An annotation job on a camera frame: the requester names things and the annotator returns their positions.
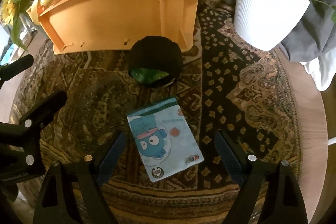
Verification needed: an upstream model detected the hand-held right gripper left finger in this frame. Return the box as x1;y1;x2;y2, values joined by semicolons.
33;132;127;224

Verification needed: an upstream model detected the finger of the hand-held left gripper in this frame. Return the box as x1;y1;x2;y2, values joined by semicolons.
14;90;69;135
0;54;34;84

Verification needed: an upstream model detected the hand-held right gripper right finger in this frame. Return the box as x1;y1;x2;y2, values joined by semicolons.
214;130;308;224

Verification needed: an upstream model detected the blue cartoon tissue pack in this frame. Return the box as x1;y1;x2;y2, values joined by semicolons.
127;97;205;183

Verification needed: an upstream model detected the orange plastic crate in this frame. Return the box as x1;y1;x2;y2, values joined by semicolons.
26;0;207;55

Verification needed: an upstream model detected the grey ribbed vase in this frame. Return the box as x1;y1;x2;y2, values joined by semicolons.
19;13;40;39

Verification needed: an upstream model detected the patterned brown rug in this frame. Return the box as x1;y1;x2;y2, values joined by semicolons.
9;0;303;224

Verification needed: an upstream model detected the black ball with green patch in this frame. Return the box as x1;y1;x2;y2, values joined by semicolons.
128;35;183;89

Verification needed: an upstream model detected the white sheer curtain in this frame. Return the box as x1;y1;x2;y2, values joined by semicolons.
304;53;336;92

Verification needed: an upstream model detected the white pot green plant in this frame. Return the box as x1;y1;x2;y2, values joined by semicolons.
202;0;336;65

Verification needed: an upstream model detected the white ribbed plant pot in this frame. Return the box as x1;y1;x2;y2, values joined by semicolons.
233;0;311;51

